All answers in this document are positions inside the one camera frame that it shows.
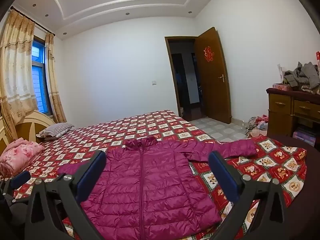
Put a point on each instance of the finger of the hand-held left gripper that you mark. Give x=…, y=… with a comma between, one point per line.
x=18, y=178

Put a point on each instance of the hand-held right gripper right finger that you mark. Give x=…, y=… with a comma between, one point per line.
x=221, y=175

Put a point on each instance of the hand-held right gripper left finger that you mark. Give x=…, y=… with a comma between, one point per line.
x=91, y=177

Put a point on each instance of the magenta puffer jacket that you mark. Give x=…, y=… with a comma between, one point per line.
x=150, y=180

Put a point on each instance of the heap of clothes on floor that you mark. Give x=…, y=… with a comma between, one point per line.
x=256, y=126

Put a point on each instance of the pile of grey clothes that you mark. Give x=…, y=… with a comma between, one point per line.
x=305, y=75

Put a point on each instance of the pink floral quilt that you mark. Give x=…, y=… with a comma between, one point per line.
x=20, y=155

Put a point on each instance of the cream wooden headboard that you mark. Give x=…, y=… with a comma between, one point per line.
x=32, y=122

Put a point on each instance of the striped pillow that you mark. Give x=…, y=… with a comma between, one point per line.
x=56, y=130

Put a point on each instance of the red bear printed blanket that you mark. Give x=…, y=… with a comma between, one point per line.
x=162, y=130

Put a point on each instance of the brown wooden door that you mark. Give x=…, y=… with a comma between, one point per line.
x=212, y=92

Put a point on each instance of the dark maroon bed sheet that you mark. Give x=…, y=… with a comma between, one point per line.
x=305, y=192

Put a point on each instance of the brown wooden dresser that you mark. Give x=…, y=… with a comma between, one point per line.
x=280, y=110

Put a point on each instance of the purple box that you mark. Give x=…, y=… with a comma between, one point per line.
x=303, y=136

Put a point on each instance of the window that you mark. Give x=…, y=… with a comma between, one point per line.
x=40, y=80

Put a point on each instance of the narrow beige curtain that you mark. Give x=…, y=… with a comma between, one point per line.
x=53, y=80

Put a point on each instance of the pink box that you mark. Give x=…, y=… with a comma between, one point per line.
x=281, y=86

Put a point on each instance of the wide beige curtain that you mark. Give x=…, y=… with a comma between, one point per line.
x=17, y=67

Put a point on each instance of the red paper door decoration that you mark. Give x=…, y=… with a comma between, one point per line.
x=207, y=53

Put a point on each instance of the red box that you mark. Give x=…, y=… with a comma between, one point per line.
x=317, y=58

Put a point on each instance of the dark curtain rod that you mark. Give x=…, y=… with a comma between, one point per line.
x=37, y=23

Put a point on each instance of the dark wooden door frame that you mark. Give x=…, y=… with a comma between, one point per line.
x=172, y=80

